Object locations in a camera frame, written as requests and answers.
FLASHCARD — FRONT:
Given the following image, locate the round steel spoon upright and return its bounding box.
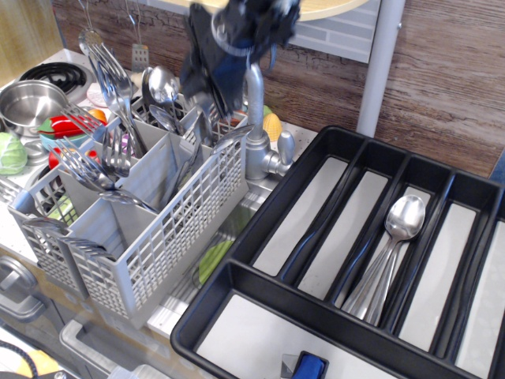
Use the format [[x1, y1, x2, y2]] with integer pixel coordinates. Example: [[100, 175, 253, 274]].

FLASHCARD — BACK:
[[148, 66, 179, 113]]

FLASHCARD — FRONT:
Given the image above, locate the green toy cabbage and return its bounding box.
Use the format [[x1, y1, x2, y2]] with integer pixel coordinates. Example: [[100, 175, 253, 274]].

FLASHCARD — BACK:
[[1, 132, 28, 175]]

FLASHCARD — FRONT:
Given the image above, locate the steel pot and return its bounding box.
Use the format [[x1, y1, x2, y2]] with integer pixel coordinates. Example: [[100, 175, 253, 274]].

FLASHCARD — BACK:
[[1, 80, 69, 137]]

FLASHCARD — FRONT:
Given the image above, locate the spoons stack in tray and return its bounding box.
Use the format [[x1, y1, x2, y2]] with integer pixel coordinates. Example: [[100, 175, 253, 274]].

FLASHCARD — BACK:
[[342, 194, 425, 326]]

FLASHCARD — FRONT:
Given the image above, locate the black stove coil burner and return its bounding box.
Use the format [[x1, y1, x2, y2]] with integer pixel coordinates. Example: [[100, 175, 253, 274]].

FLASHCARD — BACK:
[[20, 62, 88, 95]]

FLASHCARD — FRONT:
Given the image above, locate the tall steel forks bundle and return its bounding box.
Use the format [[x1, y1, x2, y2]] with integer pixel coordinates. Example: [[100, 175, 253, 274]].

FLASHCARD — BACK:
[[89, 43, 147, 159]]

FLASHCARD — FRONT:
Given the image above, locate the hanging steel strainer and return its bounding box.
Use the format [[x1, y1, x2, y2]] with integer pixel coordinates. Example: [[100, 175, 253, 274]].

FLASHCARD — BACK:
[[78, 0, 103, 56]]

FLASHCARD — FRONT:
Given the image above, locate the hanging small spatula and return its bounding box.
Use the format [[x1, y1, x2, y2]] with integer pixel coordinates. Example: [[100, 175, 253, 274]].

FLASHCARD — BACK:
[[125, 1, 149, 73]]

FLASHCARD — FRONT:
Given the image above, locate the big steel spoon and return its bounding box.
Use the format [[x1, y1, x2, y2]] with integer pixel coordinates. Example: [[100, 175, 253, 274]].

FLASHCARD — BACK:
[[161, 103, 219, 205]]

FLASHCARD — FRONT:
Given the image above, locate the yellow toy corn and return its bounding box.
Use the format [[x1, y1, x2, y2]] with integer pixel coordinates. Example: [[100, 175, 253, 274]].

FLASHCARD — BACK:
[[263, 113, 282, 142]]

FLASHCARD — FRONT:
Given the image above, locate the small steel spoon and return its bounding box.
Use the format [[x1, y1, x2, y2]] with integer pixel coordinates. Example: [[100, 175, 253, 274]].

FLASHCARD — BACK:
[[149, 104, 178, 134]]

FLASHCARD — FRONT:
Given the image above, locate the steel forks front left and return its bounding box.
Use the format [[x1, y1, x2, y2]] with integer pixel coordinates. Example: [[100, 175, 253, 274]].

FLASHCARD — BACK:
[[50, 137, 116, 192]]

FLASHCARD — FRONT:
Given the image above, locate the red toy pepper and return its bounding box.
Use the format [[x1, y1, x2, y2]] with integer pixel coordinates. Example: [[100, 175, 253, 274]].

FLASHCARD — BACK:
[[37, 115, 107, 140]]

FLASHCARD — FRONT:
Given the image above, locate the silver faucet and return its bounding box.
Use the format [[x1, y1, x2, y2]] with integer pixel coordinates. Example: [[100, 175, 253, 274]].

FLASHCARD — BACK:
[[245, 63, 295, 180]]

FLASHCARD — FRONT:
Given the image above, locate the black cutlery tray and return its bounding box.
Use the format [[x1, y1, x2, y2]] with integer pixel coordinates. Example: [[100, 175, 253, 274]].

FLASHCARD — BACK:
[[170, 126, 504, 378]]

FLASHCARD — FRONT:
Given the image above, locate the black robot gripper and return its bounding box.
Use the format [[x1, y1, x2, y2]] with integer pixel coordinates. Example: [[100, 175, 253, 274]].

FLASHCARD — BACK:
[[180, 1, 301, 118]]

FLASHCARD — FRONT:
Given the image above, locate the steel spoon basket rim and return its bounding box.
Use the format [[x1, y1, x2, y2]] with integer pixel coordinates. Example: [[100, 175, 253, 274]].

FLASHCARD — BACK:
[[211, 124, 254, 155]]

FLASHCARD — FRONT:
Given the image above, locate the blue clip object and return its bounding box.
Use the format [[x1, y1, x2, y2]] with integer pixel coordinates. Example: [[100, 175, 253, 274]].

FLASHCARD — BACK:
[[280, 351, 329, 379]]

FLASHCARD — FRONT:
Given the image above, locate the green toy plate in sink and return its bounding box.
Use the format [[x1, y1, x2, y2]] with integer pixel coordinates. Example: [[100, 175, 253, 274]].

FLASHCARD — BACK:
[[196, 240, 234, 285]]

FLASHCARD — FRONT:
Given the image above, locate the grey plastic cutlery basket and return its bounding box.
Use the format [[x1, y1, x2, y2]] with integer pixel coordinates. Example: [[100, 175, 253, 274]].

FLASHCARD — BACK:
[[7, 93, 251, 330]]

